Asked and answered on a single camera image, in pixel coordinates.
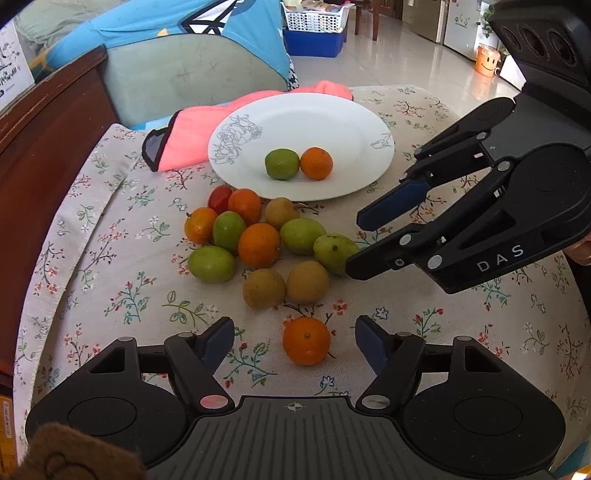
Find white refrigerator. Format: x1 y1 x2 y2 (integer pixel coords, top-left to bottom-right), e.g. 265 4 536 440
443 0 483 61

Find white floral plate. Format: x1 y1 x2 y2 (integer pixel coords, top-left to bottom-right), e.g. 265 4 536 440
208 93 395 202

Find white printed carton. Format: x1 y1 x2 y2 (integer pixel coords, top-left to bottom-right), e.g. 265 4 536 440
0 23 36 114

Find blue striped cloth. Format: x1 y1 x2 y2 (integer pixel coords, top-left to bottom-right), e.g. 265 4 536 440
560 443 591 480

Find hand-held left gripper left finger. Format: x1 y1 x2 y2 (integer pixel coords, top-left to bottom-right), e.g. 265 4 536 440
85 318 235 413

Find round green citrus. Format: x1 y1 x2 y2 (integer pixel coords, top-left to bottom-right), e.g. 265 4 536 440
264 148 301 181

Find white plastic basket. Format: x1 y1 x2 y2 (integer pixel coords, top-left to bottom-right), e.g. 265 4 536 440
281 0 352 34

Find person's right hand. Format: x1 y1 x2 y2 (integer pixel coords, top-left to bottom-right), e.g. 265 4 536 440
564 228 591 267

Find orange smiley cup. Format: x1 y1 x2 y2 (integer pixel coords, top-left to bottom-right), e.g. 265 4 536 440
475 44 502 77

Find red cherry tomato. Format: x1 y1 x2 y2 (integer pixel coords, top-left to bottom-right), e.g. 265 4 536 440
208 184 234 214

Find wooden headboard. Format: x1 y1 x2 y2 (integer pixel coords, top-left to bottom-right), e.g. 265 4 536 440
0 46 121 388

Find blue printed blanket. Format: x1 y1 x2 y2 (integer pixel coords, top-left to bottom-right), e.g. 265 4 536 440
44 0 301 93

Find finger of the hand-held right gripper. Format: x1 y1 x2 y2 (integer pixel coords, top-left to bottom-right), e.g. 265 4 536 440
345 159 520 281
357 97 516 232

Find checked sofa cover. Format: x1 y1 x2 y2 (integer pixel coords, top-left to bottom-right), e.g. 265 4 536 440
285 55 302 92

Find brown fuzzy cloth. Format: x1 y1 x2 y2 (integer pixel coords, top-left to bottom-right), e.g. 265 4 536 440
9 422 148 480

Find green jujube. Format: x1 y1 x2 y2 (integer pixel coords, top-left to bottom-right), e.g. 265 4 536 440
313 233 360 276
187 245 237 284
279 218 328 256
212 211 247 254

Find small orange tangerine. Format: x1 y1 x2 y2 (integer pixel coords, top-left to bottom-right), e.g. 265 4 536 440
185 207 219 245

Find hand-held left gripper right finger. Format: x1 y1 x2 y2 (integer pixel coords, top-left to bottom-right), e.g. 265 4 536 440
355 315 509 411

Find grey-green sofa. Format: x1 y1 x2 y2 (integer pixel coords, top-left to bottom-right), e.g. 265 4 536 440
102 33 289 129

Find yellow packet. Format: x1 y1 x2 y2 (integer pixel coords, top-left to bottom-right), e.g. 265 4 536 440
0 392 19 467

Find grey-green pillow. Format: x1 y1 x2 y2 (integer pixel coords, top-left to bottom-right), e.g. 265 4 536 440
14 0 116 51

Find wooden chair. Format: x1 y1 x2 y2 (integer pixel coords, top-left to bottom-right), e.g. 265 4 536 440
342 0 382 41

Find pink towel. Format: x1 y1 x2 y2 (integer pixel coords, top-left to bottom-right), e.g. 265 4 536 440
141 80 354 172

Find floral tablecloth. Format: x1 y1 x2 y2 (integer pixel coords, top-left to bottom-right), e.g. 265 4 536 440
14 84 591 462

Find blue plastic bin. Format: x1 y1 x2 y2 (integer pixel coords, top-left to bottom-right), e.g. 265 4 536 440
283 28 347 58

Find brown round fruit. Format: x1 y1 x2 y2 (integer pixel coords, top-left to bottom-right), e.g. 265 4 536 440
264 197 301 230
286 261 330 304
243 268 287 311

